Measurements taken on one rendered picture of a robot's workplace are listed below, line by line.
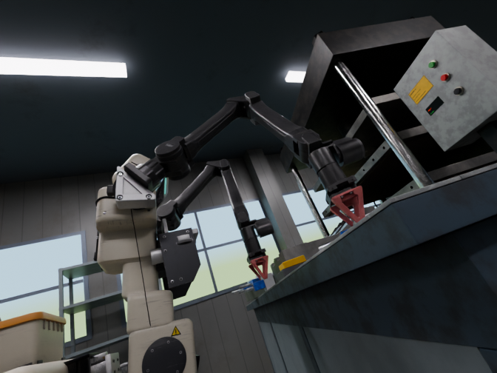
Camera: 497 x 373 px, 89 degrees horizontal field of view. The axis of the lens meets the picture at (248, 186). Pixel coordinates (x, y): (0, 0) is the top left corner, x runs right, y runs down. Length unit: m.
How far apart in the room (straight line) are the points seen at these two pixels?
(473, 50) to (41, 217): 4.26
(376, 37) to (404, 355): 1.71
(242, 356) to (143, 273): 2.96
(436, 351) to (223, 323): 3.37
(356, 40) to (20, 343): 1.89
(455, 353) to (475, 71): 1.10
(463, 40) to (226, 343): 3.45
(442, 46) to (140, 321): 1.43
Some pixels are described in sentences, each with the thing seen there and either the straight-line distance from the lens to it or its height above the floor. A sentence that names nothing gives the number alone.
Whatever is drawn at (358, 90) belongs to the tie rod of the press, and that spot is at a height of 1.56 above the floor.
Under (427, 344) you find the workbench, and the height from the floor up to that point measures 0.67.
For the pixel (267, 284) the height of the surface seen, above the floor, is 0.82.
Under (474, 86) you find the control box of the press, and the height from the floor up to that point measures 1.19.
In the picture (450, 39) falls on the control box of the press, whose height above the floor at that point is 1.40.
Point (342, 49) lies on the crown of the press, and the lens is 1.70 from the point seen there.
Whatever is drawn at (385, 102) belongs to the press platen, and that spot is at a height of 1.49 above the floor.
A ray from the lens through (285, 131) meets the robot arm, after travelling 0.76.
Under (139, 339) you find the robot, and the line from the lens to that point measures 0.79.
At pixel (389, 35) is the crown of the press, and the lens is 1.95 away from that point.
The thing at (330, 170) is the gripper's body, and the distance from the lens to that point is 0.62.
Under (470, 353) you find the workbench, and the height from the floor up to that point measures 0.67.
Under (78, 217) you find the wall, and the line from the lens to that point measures 4.05.
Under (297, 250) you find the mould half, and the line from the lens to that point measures 0.84.
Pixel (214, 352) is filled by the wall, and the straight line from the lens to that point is 3.63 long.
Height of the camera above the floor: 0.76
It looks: 25 degrees up
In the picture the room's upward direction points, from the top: 21 degrees counter-clockwise
